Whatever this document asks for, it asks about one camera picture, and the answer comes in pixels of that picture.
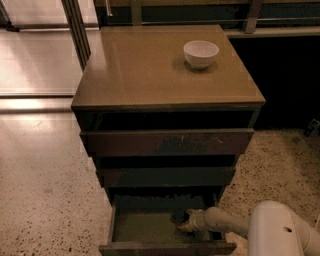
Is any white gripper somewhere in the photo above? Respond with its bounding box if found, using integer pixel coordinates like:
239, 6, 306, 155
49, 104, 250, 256
177, 209, 208, 233

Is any dark sponge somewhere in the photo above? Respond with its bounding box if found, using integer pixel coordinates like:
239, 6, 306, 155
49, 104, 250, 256
170, 209, 189, 225

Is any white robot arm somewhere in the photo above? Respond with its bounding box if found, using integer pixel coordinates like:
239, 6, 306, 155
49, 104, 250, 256
178, 201, 320, 256

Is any middle drawer front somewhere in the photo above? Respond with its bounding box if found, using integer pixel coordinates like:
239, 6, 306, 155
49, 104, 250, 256
96, 167, 235, 188

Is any open bottom drawer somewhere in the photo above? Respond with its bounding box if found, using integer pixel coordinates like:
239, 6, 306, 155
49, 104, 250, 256
99, 193, 236, 256

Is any top drawer front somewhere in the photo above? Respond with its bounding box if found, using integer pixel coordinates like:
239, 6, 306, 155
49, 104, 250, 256
80, 128, 254, 157

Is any small dark floor object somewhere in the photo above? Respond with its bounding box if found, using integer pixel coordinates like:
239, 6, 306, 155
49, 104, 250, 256
304, 119, 320, 137

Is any white ceramic bowl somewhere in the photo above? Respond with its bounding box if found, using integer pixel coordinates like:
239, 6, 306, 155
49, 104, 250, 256
183, 40, 219, 69

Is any metal railing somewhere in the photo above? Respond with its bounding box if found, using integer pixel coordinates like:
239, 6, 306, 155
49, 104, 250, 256
93, 0, 320, 33

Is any metal door frame post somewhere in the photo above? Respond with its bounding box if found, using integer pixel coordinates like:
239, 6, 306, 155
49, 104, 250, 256
61, 0, 91, 70

